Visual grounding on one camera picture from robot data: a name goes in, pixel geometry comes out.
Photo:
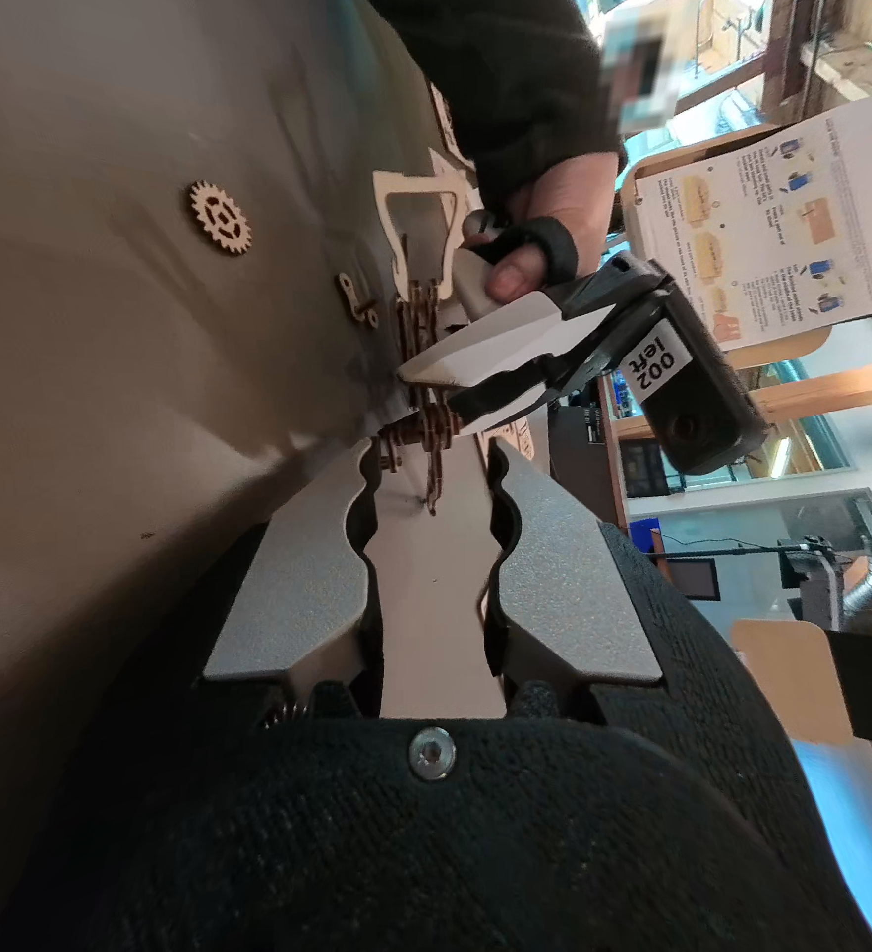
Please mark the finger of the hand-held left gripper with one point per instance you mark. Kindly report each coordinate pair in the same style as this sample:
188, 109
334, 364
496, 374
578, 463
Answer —
510, 405
503, 335

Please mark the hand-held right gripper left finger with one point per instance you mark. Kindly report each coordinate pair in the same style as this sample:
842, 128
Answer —
294, 595

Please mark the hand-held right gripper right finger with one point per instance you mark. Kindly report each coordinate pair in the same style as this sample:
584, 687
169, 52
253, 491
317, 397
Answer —
569, 595

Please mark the wooden link piece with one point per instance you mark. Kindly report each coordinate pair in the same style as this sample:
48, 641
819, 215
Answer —
350, 297

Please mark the wooden model frame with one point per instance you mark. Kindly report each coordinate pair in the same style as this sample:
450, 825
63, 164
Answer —
384, 201

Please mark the wooden gear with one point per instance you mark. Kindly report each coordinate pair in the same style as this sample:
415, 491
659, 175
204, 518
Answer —
201, 216

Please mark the person's left forearm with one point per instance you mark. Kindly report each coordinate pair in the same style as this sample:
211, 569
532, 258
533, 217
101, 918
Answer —
517, 74

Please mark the person's left hand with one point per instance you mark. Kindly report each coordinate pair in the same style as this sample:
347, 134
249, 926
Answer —
577, 193

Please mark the black flat box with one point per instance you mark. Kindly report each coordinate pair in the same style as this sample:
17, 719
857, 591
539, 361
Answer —
577, 461

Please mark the blue plastic bin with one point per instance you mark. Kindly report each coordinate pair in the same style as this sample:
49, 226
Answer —
644, 535

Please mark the dark monitor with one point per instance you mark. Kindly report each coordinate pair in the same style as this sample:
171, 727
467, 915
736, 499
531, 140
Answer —
692, 576

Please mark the printed instruction sheet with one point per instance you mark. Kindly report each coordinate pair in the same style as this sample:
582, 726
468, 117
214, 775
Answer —
778, 223

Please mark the black tripod stand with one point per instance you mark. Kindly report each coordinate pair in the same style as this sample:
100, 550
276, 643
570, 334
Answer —
807, 573

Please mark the tan rounded board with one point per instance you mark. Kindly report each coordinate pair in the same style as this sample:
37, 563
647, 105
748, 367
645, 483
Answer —
778, 684

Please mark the wooden support post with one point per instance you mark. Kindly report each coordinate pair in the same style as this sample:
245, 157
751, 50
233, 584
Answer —
815, 394

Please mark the silver air duct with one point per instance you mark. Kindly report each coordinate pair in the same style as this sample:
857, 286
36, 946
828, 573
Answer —
867, 587

